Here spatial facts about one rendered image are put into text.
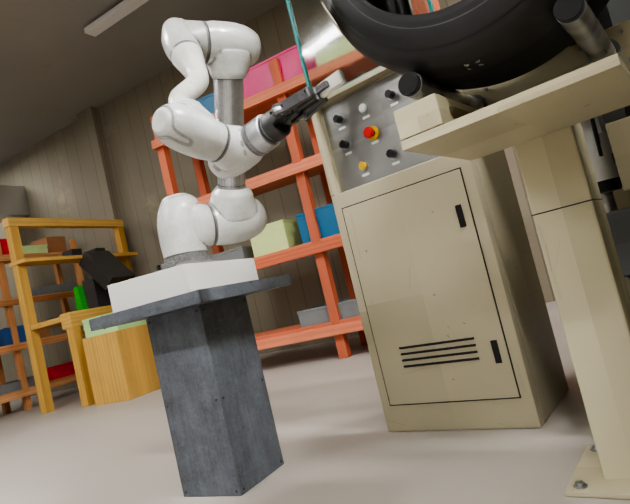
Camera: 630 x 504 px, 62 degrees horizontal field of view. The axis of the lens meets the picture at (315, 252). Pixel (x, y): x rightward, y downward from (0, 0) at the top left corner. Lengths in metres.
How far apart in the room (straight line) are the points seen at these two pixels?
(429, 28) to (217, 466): 1.41
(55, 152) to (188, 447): 7.07
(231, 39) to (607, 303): 1.32
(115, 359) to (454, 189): 3.97
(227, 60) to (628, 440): 1.52
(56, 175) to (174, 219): 6.76
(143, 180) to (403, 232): 5.63
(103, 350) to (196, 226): 3.50
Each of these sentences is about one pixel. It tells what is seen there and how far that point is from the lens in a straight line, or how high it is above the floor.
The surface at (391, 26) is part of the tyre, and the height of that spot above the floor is 1.00.
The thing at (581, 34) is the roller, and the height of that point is 0.88.
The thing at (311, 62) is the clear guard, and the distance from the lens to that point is 2.15.
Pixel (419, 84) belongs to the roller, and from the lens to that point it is 1.02.
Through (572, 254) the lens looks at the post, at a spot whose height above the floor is 0.51.
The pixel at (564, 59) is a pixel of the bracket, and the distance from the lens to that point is 1.31.
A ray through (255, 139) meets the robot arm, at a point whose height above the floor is 0.96.
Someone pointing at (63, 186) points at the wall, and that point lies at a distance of 8.43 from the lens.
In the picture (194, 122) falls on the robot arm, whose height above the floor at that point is 1.01.
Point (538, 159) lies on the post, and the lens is 1.31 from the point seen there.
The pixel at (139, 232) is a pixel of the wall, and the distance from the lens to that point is 7.24.
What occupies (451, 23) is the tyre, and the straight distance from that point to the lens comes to 1.00.
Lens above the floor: 0.57
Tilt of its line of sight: 4 degrees up
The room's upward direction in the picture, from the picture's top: 14 degrees counter-clockwise
